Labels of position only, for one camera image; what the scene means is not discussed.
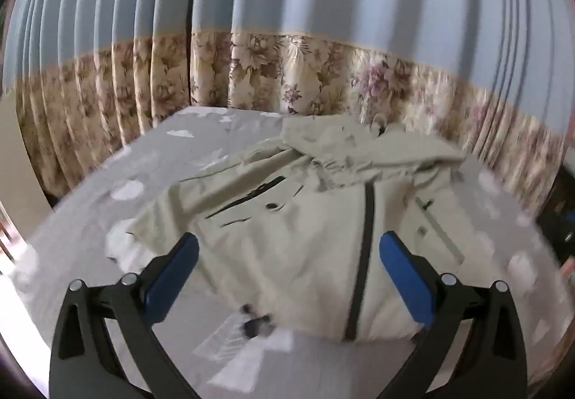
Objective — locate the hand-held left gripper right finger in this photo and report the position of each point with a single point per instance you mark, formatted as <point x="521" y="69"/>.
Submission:
<point x="404" y="278"/>

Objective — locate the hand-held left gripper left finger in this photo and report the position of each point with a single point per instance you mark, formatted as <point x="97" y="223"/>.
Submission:
<point x="173" y="278"/>

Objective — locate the beige hooded jacket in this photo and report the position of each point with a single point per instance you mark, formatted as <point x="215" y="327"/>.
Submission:
<point x="305" y="237"/>

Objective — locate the grey animal print bed sheet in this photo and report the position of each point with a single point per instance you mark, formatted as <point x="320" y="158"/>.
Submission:
<point x="90" y="219"/>

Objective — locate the wooden chair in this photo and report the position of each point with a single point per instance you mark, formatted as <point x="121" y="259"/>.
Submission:
<point x="5" y="237"/>

